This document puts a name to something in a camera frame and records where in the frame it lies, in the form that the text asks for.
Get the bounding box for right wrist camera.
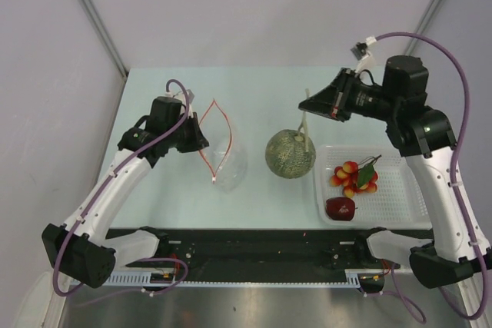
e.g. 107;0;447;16
351;36;377;61

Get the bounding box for right aluminium frame post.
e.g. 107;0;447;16
405;0;468;56

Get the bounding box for fake red strawberries bunch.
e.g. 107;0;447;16
328;155;381;199

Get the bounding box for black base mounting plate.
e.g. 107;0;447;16
111;227;424;283

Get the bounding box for white perforated plastic basket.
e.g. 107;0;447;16
313;145;431;230

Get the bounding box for clear zip top bag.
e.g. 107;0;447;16
199;99;248;193

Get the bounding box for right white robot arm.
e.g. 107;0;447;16
298;55;491;289

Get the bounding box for fake green melon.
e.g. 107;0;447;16
265;111;316;179

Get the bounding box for fake red apple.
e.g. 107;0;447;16
325;197;356;221

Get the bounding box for left aluminium frame post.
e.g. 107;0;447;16
78;0;129;81

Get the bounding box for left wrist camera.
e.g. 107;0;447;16
173;89;195;104

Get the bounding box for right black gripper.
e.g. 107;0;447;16
299;68;399;122

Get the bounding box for white slotted cable duct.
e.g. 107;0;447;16
102;270;391;291

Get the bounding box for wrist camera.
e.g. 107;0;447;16
351;36;377;61
173;89;195;104

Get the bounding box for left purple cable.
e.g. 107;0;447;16
52;79;193;308

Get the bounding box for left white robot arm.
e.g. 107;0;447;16
42;93;208;288

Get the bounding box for aluminium frame post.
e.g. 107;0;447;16
405;0;468;56
78;0;129;81

